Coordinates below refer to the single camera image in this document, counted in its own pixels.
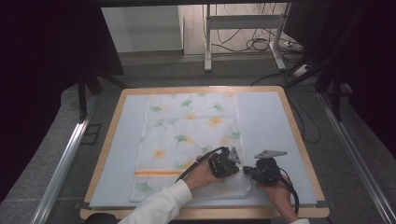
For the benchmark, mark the dark curtain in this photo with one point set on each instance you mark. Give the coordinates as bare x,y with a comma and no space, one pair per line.
37,77
373,62

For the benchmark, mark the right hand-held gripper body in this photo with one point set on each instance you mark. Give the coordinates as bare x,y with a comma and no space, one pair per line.
267,172

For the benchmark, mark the aluminium floor rail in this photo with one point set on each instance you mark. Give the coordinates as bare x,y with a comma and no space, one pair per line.
355,161
59,171

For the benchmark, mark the black square floor frame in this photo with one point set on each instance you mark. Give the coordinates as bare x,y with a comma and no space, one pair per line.
91,133

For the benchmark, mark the dark rounded object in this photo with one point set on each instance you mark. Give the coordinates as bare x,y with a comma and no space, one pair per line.
99,219

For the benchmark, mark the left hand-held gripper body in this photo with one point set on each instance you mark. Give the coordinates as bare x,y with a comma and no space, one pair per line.
221,165

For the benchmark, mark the white power strip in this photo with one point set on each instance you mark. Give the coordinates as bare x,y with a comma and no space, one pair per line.
301,70

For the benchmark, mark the person's left hand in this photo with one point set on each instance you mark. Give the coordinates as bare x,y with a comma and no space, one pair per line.
200,175

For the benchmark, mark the black metal stand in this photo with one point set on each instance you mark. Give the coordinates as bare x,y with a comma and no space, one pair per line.
336,93
82,96

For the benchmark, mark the wooden table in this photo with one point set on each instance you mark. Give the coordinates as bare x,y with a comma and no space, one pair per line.
199,89

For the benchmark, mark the white table mat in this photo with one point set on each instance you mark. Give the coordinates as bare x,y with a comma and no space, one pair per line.
267,124

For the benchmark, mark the person's right hand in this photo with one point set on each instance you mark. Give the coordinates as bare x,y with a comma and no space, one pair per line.
280,196

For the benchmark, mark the white metal desk frame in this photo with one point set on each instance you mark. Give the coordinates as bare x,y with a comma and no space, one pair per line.
243,21

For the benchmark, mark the white panel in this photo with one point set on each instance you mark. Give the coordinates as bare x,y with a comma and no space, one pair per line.
143,29

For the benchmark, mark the white leaf-print pillowcase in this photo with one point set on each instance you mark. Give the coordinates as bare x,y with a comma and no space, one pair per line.
186,130

